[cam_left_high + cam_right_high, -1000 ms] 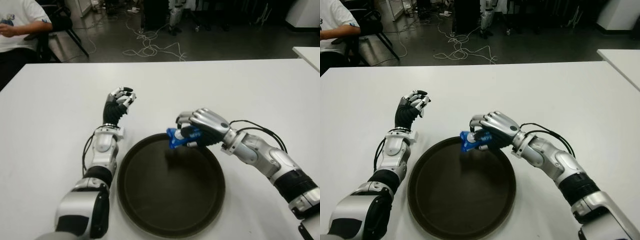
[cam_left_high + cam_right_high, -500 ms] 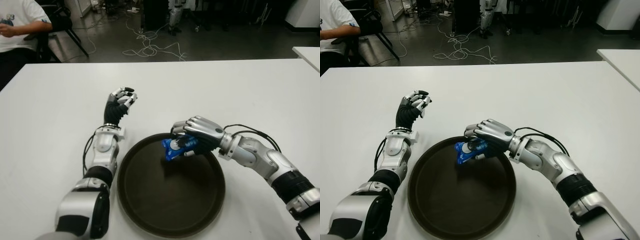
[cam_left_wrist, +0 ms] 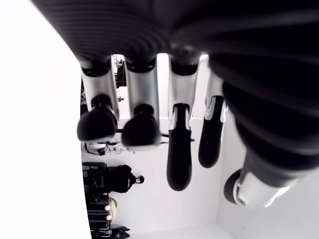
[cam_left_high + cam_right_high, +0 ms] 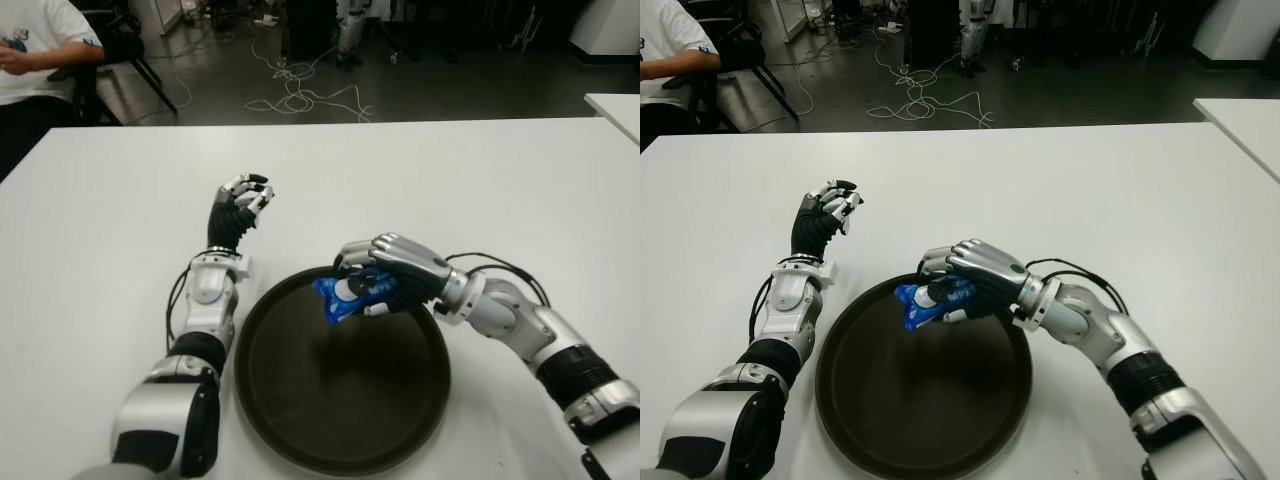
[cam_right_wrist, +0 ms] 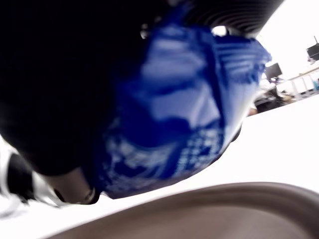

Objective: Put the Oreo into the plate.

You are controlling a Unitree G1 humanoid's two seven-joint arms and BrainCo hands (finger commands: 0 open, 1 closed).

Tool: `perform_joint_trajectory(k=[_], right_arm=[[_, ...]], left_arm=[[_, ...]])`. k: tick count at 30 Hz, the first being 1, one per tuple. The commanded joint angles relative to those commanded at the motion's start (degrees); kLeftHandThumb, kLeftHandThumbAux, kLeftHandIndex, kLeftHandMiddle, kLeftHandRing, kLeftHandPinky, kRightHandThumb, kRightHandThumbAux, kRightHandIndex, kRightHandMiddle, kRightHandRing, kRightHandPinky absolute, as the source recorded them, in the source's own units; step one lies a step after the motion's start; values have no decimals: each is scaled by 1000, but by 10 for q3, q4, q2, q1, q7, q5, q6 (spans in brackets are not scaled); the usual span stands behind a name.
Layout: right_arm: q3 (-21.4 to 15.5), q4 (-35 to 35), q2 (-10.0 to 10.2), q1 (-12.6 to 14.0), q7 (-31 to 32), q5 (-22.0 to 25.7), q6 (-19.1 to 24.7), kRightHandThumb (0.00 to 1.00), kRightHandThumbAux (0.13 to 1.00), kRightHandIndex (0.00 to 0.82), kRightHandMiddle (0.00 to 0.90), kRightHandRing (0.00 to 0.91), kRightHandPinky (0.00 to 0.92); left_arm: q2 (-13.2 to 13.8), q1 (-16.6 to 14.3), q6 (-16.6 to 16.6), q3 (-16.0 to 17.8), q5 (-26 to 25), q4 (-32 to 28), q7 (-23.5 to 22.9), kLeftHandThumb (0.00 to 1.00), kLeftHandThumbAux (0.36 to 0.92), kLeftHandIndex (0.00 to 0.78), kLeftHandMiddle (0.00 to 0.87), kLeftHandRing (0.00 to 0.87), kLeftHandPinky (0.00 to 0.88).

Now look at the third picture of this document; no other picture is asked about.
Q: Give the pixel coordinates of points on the black stacked chairs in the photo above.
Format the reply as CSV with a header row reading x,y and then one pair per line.
x,y
93,179

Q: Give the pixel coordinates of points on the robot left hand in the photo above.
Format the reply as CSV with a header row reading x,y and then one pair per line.
x,y
174,30

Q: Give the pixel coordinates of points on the black backpack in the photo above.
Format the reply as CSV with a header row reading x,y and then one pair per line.
x,y
119,179

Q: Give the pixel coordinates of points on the white humanoid robot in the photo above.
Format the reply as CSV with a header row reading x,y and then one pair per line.
x,y
94,148

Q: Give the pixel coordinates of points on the beige plush toy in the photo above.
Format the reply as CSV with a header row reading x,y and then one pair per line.
x,y
112,209

